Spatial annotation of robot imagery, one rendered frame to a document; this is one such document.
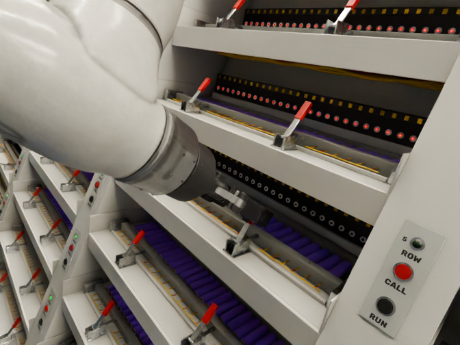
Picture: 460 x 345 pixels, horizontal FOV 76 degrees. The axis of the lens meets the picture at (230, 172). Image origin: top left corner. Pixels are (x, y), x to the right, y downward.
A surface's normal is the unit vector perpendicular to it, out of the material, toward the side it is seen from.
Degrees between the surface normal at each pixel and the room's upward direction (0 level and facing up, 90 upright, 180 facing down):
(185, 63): 90
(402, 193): 90
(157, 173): 112
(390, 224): 90
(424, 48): 108
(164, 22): 80
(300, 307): 18
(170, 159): 90
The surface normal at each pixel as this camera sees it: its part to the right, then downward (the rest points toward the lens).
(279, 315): -0.72, 0.07
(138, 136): 0.81, 0.43
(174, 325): 0.19, -0.93
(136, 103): 0.87, -0.07
